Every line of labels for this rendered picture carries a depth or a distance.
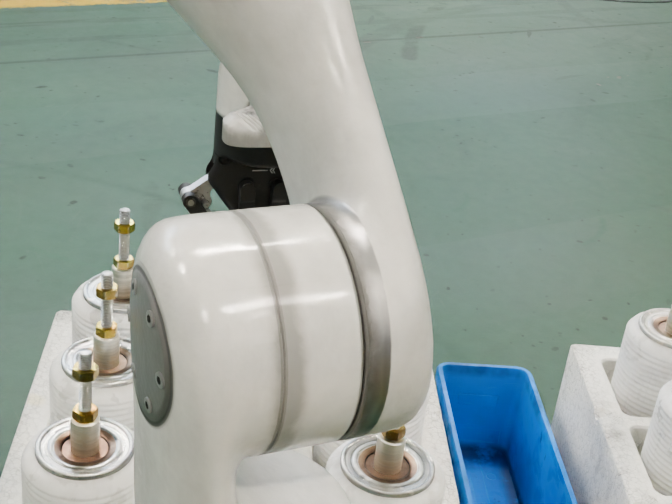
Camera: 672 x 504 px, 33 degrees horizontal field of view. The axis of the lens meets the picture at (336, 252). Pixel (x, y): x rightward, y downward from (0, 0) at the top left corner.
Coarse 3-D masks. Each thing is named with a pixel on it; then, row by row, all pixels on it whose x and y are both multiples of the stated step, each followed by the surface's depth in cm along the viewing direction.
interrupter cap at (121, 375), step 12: (120, 336) 100; (72, 348) 98; (84, 348) 98; (120, 348) 99; (72, 360) 96; (120, 360) 98; (108, 372) 96; (120, 372) 96; (96, 384) 94; (108, 384) 94; (120, 384) 94
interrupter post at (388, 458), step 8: (384, 440) 87; (400, 440) 87; (376, 448) 88; (384, 448) 87; (392, 448) 87; (400, 448) 87; (376, 456) 88; (384, 456) 87; (392, 456) 87; (400, 456) 88; (376, 464) 88; (384, 464) 88; (392, 464) 88; (400, 464) 88; (384, 472) 88; (392, 472) 88
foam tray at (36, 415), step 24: (48, 336) 113; (48, 360) 109; (48, 384) 105; (432, 384) 112; (24, 408) 102; (48, 408) 102; (432, 408) 109; (24, 432) 99; (432, 432) 105; (312, 456) 100; (0, 480) 93
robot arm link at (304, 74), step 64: (192, 0) 44; (256, 0) 43; (320, 0) 42; (256, 64) 44; (320, 64) 42; (320, 128) 43; (320, 192) 44; (384, 192) 41; (384, 256) 40; (384, 320) 39; (384, 384) 40
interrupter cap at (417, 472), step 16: (352, 448) 90; (368, 448) 90; (416, 448) 91; (352, 464) 88; (368, 464) 89; (416, 464) 89; (432, 464) 89; (352, 480) 86; (368, 480) 87; (384, 480) 87; (400, 480) 87; (416, 480) 87; (432, 480) 88; (384, 496) 86; (400, 496) 86
